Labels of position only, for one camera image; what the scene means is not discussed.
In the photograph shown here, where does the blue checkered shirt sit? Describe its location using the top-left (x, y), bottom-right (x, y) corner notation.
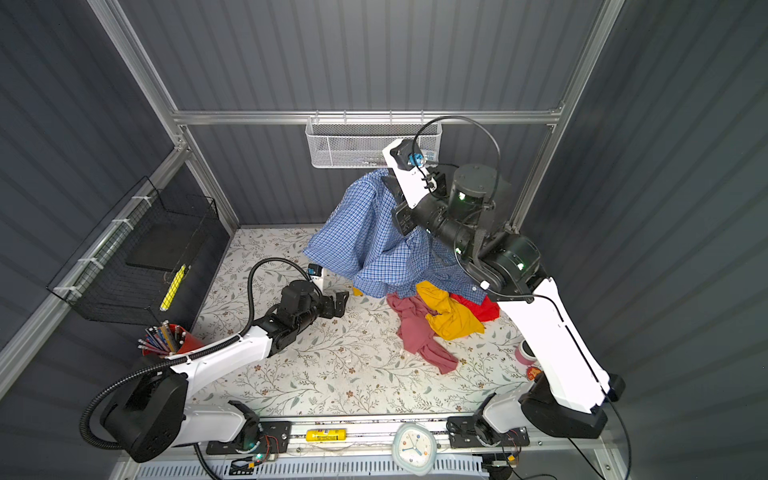
top-left (304, 169), bottom-right (486, 303)

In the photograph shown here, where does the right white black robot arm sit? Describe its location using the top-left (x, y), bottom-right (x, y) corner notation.
top-left (382, 138), bottom-right (625, 446)

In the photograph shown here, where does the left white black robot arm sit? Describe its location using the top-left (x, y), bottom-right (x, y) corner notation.
top-left (79, 260), bottom-right (350, 463)

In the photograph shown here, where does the dusty pink cloth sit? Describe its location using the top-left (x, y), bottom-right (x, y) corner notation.
top-left (386, 293), bottom-right (458, 375)

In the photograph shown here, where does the yellow cloth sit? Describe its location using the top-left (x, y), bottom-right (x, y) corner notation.
top-left (416, 281), bottom-right (485, 341)

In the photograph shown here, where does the red cloth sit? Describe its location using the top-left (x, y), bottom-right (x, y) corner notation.
top-left (450, 294), bottom-right (501, 323)

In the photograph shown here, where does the floral table mat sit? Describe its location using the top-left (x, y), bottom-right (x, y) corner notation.
top-left (191, 228), bottom-right (527, 417)

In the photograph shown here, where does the yellow spirit level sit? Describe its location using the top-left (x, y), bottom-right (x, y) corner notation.
top-left (305, 429), bottom-right (347, 442)

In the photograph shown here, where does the red pencil cup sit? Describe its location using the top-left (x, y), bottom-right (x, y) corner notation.
top-left (137, 322), bottom-right (205, 358)

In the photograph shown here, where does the white ventilation grille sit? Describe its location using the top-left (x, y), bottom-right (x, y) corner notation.
top-left (135, 454), bottom-right (489, 479)

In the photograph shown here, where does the pink tape roll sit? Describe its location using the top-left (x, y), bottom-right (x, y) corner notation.
top-left (515, 340), bottom-right (537, 367)

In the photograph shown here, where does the white analog clock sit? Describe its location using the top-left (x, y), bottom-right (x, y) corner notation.
top-left (392, 422), bottom-right (438, 476)

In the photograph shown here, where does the small orange round item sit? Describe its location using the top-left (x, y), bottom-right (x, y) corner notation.
top-left (526, 366), bottom-right (542, 381)

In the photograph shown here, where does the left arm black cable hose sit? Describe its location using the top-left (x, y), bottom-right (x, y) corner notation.
top-left (79, 257), bottom-right (313, 451)

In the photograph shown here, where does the white wire mesh basket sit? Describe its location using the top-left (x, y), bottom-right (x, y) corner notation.
top-left (305, 117), bottom-right (422, 169)

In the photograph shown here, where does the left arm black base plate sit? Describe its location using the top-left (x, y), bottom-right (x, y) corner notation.
top-left (205, 421), bottom-right (292, 455)

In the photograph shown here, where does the black wire basket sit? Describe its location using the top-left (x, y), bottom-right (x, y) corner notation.
top-left (47, 169), bottom-right (229, 327)

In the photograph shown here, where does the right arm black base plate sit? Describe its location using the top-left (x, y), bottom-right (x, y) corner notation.
top-left (446, 416), bottom-right (530, 449)

